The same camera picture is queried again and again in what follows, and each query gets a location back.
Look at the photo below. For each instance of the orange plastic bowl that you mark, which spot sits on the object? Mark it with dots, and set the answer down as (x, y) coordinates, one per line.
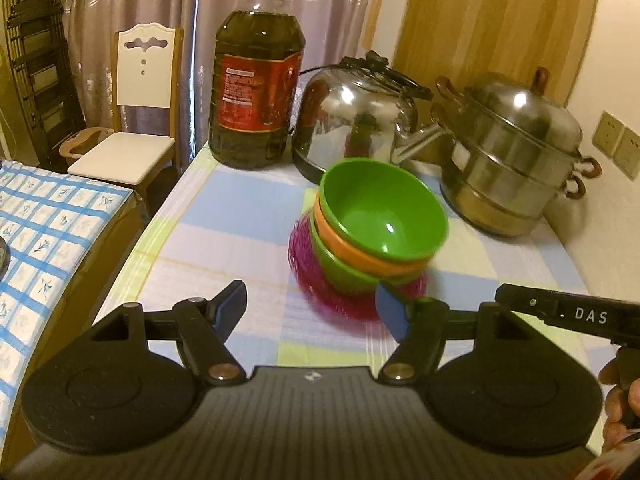
(356, 257)

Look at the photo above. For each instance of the purple sheer curtain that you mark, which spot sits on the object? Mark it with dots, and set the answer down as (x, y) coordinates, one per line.
(331, 29)

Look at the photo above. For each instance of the wooden door panel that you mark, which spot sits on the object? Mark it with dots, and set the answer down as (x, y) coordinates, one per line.
(462, 39)

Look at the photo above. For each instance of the large cooking oil bottle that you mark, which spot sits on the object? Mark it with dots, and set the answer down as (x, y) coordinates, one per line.
(258, 53)

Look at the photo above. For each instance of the green plastic bottom bowl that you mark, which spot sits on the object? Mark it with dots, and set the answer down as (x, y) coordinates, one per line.
(346, 278)

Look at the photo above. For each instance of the checkered tablecloth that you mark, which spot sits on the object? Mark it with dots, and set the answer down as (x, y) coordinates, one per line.
(219, 224)

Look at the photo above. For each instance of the white wooden chair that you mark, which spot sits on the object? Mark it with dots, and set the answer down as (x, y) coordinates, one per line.
(142, 141)

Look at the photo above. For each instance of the dark folding rack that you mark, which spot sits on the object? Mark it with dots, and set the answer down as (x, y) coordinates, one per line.
(42, 75)

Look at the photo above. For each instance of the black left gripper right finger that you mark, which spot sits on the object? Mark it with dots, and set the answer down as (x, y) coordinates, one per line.
(418, 326)

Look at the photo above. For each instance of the green plastic bowl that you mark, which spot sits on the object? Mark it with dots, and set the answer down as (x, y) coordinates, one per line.
(384, 210)
(346, 278)

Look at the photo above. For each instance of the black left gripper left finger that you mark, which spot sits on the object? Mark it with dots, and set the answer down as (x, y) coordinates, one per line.
(203, 328)

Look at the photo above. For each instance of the stainless steel steamer pot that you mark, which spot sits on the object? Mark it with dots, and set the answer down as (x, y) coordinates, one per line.
(515, 151)

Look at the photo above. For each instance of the beige wall socket plates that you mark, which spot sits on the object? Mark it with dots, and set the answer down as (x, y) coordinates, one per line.
(620, 143)

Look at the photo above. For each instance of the stainless steel kettle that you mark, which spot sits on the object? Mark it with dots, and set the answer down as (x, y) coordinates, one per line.
(359, 107)

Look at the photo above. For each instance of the green plastic top bowl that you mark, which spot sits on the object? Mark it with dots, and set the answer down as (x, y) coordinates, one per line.
(384, 210)

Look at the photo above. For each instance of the person's right hand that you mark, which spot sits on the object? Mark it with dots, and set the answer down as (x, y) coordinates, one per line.
(618, 403)

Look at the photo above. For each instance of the blue patterned cloth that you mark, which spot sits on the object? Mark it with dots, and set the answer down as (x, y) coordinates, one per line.
(51, 222)

